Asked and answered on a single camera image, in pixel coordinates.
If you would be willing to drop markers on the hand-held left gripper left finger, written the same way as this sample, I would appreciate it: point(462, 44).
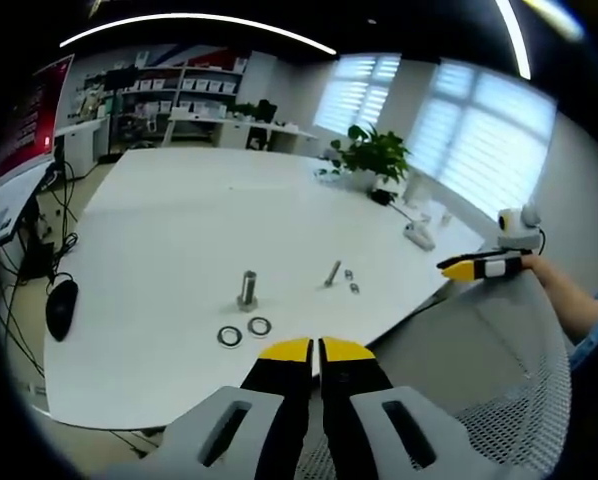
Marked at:
point(274, 400)

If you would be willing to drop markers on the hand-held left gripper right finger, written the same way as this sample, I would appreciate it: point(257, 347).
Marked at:
point(359, 400)

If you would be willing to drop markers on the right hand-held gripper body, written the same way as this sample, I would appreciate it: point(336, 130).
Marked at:
point(519, 231)

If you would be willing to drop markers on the steel washer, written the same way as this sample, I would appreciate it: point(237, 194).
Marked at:
point(259, 327)
point(229, 336)

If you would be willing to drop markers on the threaded steel stud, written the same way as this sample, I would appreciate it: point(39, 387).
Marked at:
point(249, 292)

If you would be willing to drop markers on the white power strip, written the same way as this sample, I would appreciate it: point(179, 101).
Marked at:
point(419, 234)

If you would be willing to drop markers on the grey mesh office chair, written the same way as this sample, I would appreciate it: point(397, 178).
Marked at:
point(494, 380)

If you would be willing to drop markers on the small black object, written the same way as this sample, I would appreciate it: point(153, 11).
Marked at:
point(383, 196)

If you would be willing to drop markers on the white window blinds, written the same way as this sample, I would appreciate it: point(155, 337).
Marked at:
point(449, 130)

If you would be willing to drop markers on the loose steel bolt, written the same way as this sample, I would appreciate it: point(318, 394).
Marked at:
point(332, 275)

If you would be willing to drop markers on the green potted plant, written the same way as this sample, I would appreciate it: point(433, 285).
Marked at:
point(374, 155)

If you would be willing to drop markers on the black computer mouse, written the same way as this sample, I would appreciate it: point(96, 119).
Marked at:
point(61, 309)

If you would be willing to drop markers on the white side desk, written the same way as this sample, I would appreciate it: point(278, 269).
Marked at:
point(244, 131)

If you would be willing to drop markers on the white storage shelf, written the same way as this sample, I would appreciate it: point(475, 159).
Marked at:
point(179, 97)

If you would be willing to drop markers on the large display screen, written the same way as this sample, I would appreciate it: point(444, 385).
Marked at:
point(21, 150)

